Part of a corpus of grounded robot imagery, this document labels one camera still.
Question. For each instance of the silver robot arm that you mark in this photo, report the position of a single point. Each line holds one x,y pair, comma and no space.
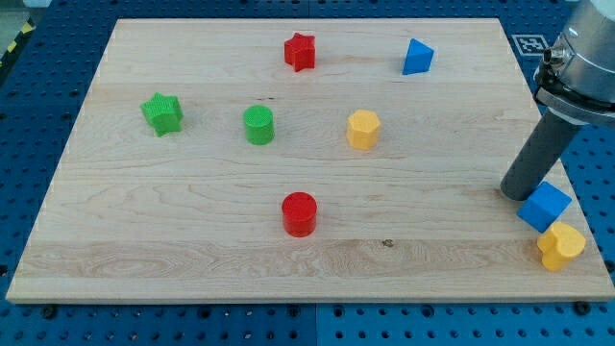
575,77

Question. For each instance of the yellow heart block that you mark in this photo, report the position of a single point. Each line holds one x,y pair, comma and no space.
560,244

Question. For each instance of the yellow black hazard tape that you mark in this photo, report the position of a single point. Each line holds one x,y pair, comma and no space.
17,45

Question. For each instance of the green star block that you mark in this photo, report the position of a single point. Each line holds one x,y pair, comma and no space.
163,113

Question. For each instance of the green cylinder block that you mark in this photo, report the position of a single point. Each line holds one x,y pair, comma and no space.
259,125

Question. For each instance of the blue triangle block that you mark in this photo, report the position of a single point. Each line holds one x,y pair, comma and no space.
418,57

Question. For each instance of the wooden board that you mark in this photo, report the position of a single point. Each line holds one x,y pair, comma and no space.
195,216

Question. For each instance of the red cylinder block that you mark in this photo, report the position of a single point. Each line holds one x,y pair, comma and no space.
299,211

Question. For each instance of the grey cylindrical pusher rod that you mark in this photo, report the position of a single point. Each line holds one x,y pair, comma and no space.
549,139

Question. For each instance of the yellow hexagon block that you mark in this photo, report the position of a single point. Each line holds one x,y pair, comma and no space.
363,129

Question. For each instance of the white fiducial marker tag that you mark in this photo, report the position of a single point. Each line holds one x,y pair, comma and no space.
530,45

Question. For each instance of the red star block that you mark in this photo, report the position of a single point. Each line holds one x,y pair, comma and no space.
299,52

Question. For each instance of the blue cube block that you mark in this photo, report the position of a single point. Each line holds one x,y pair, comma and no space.
544,206

